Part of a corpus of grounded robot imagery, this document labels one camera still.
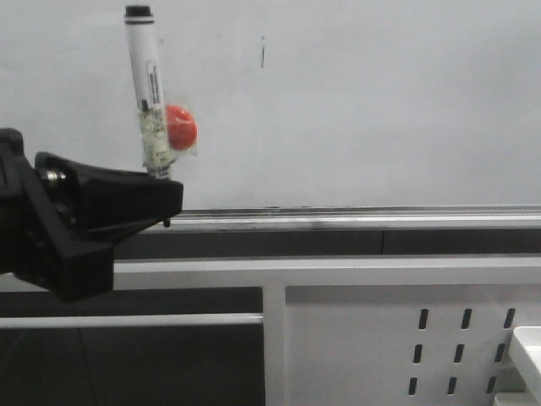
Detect white metal shelf frame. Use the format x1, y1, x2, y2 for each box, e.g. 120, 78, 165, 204
1, 256, 540, 405

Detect red round magnet taped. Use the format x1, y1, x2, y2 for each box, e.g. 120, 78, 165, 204
166, 104, 198, 156

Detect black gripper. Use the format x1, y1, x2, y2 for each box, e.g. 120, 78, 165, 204
1, 128, 183, 302

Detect white whiteboard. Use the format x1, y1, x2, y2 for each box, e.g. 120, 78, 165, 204
1, 1, 540, 209

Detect white perforated metal panel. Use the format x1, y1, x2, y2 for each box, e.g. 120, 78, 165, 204
285, 284, 540, 405

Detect white whiteboard marker pen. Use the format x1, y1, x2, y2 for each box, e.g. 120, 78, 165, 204
124, 5, 175, 178

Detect white plastic bin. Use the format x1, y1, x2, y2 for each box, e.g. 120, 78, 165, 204
493, 326, 540, 405

